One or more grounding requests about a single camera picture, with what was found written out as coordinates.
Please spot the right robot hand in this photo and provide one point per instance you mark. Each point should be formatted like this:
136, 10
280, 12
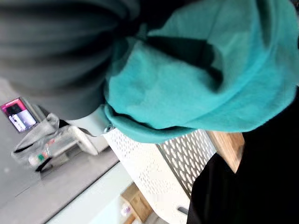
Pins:
51, 53

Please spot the teal cloth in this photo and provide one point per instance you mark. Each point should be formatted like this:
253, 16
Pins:
168, 93

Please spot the white perforated laundry basket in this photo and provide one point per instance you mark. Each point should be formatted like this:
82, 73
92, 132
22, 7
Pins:
149, 168

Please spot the black cloth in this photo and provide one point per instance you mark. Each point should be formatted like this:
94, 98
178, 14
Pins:
257, 182

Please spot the clear plastic bag with bottles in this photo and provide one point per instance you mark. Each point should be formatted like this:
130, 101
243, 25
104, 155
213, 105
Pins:
39, 140

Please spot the brown cardboard box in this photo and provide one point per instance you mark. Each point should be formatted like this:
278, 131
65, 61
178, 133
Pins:
135, 203

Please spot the light wooden board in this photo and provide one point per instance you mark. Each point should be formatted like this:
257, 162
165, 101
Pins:
230, 148

